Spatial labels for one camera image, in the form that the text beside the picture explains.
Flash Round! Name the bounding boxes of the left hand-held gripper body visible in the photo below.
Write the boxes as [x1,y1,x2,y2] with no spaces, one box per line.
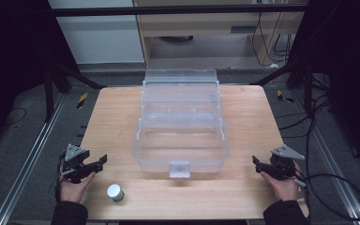
[60,143,91,184]

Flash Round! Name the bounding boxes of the black floor cables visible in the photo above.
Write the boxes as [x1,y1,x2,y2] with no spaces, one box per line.
[274,74,333,176]

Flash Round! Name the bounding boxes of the person's right hand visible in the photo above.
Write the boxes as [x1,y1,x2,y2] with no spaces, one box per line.
[260,161,302,202]

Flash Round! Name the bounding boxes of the white cabinet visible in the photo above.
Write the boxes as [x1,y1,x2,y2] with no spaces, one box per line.
[48,0,145,65]

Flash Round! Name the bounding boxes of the aluminium floor rail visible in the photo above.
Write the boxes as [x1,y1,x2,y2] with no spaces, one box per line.
[0,93,68,225]
[290,89,360,225]

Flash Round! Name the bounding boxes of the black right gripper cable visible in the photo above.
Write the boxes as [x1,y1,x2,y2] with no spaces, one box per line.
[292,173,360,221]

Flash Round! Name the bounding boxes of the black metal stand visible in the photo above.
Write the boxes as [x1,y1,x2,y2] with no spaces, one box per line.
[248,57,315,115]
[42,57,108,124]

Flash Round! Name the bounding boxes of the light wooden cabinet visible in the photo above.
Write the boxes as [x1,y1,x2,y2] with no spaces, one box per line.
[132,0,309,68]

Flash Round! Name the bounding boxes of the black curtain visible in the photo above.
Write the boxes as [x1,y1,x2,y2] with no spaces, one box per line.
[0,0,82,151]
[289,0,360,174]

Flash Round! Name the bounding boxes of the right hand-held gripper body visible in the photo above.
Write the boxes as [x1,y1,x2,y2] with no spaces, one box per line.
[269,144,306,182]

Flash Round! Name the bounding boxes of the hanging black cables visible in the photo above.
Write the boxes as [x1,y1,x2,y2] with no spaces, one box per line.
[250,11,296,68]

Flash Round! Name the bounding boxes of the clear plastic tiered storage box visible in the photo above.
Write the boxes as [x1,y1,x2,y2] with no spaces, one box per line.
[131,68,231,179]

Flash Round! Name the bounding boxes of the person's left hand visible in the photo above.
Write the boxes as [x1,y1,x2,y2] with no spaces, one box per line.
[58,171,97,203]

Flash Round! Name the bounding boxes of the yellow black floor tape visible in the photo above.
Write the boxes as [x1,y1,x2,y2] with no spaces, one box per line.
[76,92,89,110]
[276,89,295,104]

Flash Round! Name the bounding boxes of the black horizontal frame bar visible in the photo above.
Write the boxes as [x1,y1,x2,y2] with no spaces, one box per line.
[48,4,309,18]

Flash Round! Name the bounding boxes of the thin black floor cable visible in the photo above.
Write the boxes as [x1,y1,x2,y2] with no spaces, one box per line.
[0,107,28,128]

